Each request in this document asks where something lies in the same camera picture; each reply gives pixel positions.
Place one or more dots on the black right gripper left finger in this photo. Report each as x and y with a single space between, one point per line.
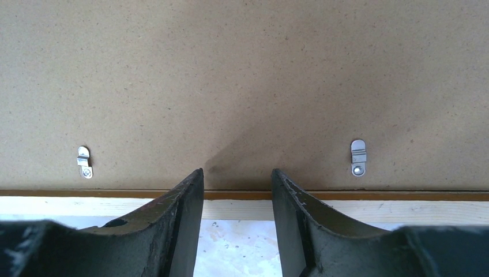
159 238

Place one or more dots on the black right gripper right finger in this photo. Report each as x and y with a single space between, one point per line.
315 239

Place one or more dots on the wooden picture frame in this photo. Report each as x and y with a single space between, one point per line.
105 104

